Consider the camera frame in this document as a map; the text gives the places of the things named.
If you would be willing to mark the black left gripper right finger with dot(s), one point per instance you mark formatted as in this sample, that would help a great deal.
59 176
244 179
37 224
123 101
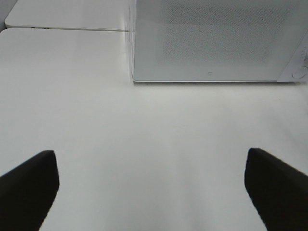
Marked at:
278 191

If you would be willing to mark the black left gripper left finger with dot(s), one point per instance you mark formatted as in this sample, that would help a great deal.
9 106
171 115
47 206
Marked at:
27 193

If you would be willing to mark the round white door release button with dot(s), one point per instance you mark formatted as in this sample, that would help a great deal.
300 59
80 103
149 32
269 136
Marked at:
300 73

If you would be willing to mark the white microwave oven body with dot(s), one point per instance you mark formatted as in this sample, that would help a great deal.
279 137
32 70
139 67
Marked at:
297 65

